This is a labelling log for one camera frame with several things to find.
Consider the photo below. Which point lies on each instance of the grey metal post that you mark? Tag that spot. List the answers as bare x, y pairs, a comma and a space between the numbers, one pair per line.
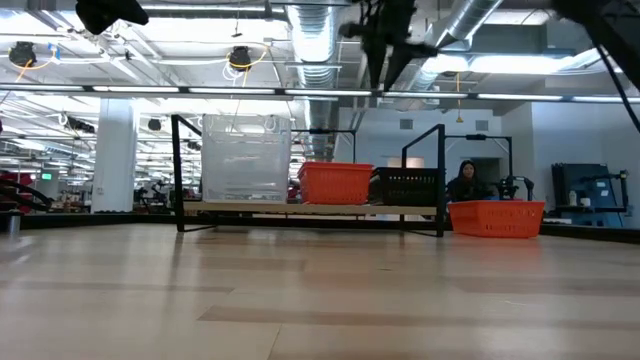
14, 225

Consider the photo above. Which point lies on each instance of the person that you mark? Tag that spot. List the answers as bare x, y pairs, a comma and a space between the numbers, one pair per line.
467, 187

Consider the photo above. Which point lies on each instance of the white bottle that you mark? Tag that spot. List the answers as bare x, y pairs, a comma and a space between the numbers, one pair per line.
573, 198

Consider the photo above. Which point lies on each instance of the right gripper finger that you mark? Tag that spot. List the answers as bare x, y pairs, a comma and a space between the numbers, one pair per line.
407, 51
376, 55

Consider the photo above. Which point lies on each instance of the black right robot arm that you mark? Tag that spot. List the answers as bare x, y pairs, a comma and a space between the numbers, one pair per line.
610, 20

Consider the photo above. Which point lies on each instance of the black aluminium rig frame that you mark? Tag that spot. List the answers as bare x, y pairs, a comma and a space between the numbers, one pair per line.
100, 221

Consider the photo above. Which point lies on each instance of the red and black machine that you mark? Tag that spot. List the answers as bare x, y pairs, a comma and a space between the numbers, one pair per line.
12, 178

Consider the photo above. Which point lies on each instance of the black background robot arm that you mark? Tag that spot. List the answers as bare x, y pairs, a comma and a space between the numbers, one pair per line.
507, 190

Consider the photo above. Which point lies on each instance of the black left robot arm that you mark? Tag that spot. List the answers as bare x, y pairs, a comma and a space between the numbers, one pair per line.
110, 12

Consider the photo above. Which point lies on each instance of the white pillar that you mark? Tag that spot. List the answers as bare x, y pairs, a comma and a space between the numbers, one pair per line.
115, 160

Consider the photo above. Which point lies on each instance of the black background frame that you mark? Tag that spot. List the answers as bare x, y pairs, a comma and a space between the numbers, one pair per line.
480, 136
325, 131

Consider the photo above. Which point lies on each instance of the orange plastic basket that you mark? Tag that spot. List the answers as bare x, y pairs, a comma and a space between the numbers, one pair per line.
335, 165
495, 220
335, 192

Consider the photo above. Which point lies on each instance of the blue machine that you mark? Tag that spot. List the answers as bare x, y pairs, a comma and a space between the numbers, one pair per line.
595, 190

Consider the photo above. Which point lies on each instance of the black ceiling speaker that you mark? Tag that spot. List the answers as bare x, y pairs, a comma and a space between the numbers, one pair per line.
154, 124

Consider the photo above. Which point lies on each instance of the silver spiral ceiling duct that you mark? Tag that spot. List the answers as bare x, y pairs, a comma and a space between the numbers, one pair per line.
315, 40
470, 17

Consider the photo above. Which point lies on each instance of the green exit sign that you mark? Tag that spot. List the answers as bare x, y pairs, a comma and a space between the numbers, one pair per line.
46, 176

